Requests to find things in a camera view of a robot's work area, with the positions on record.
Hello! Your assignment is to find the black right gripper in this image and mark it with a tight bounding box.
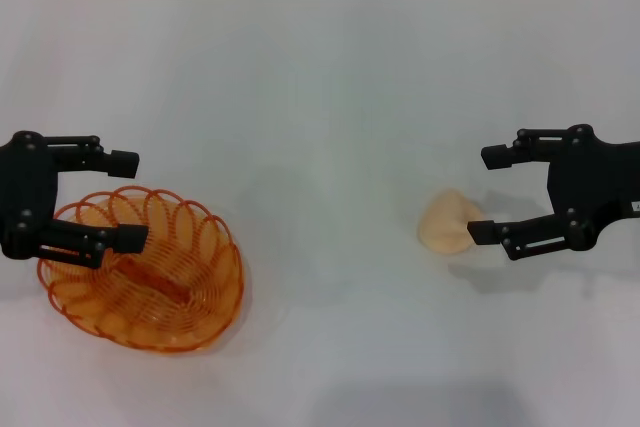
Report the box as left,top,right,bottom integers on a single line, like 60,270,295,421
466,122,640,263

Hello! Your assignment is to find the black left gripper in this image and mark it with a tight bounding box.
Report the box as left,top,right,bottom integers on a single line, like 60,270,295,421
0,130,150,269

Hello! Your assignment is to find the pale steamed bun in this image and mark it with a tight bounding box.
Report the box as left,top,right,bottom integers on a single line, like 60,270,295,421
416,187,494,255

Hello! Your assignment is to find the orange plastic wire basket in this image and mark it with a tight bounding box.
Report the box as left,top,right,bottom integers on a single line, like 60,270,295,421
36,185,250,354

